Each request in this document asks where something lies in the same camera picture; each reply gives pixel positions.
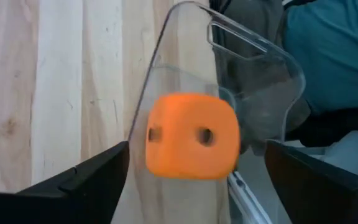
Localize orange foam die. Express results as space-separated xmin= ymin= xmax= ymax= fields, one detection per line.
xmin=144 ymin=92 xmax=241 ymax=180

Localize silver aluminium bracket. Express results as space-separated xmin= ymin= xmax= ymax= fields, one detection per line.
xmin=227 ymin=170 xmax=275 ymax=224

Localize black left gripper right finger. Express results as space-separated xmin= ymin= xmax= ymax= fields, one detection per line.
xmin=264 ymin=139 xmax=358 ymax=224

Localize clear plastic bin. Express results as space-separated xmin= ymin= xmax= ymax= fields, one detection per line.
xmin=127 ymin=0 xmax=306 ymax=224

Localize person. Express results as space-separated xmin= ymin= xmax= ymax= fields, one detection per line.
xmin=283 ymin=0 xmax=358 ymax=149

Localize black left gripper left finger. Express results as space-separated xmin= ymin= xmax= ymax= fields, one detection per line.
xmin=0 ymin=141 xmax=130 ymax=224

